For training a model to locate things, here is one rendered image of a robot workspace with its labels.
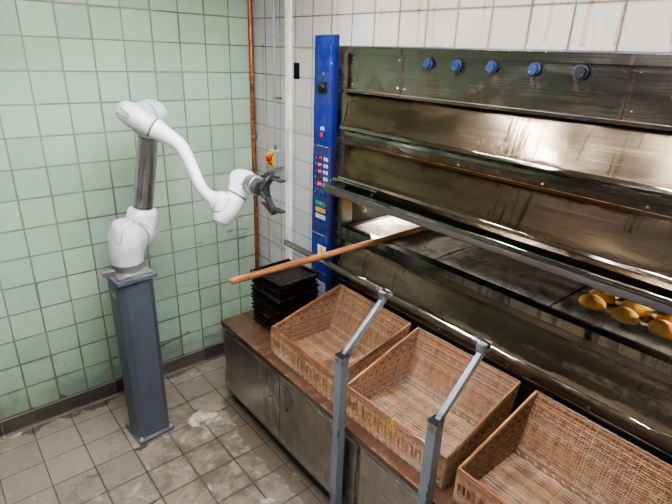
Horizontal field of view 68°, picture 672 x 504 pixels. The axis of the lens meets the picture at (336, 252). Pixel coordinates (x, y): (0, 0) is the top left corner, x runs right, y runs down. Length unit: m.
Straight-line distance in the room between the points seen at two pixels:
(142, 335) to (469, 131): 1.89
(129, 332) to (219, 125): 1.35
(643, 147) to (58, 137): 2.57
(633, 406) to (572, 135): 0.95
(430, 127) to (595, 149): 0.69
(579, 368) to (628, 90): 0.98
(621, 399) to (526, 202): 0.77
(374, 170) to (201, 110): 1.20
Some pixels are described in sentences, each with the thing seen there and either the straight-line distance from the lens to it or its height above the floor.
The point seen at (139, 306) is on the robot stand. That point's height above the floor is 0.84.
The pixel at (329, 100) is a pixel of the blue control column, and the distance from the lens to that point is 2.65.
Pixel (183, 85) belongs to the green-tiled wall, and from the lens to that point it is 3.12.
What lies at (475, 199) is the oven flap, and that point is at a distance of 2.11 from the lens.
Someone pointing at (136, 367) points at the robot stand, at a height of 0.50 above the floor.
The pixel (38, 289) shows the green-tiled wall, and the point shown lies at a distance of 3.13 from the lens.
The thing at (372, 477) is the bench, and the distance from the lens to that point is 2.27.
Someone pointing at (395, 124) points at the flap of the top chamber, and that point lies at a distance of 2.35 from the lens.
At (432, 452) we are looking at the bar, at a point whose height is 0.84.
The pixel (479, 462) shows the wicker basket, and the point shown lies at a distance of 2.05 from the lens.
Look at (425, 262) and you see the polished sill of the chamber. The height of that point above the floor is 1.18.
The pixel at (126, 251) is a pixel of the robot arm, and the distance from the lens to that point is 2.60.
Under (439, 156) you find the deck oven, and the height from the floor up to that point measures 1.67.
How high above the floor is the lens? 2.07
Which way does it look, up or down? 22 degrees down
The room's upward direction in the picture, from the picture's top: 2 degrees clockwise
